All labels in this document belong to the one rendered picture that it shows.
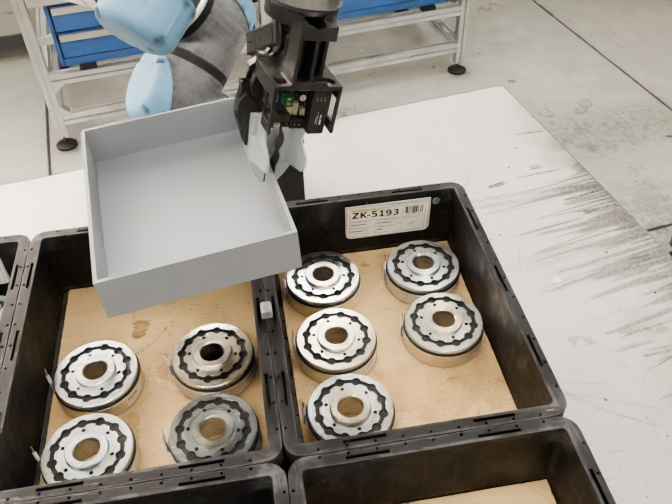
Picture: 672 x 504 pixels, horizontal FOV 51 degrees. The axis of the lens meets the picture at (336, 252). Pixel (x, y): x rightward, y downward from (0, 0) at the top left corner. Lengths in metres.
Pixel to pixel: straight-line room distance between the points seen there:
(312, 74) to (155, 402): 0.46
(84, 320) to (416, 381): 0.46
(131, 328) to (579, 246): 0.77
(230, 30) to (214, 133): 0.28
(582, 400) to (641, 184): 1.70
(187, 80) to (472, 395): 0.63
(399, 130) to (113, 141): 0.78
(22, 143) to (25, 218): 1.60
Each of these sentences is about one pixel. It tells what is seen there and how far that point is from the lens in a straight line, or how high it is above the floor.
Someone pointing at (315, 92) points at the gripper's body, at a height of 1.20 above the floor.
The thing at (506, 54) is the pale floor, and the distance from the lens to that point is 3.39.
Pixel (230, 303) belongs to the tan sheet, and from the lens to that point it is 1.00.
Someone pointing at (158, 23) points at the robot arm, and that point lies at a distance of 0.64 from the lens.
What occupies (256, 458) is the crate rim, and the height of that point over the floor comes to 0.93.
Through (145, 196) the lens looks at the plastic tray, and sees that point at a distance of 0.85.
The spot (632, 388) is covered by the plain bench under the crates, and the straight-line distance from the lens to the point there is 1.13.
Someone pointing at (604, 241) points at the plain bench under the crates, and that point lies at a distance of 1.34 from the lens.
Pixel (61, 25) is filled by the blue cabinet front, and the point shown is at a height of 0.47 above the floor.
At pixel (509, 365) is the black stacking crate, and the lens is 0.90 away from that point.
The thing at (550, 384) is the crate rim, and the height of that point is 0.93.
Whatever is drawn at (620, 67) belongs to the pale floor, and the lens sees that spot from 3.41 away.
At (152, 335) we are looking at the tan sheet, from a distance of 0.98.
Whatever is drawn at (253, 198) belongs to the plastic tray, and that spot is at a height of 1.05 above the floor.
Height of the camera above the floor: 1.56
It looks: 43 degrees down
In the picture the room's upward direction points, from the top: 2 degrees counter-clockwise
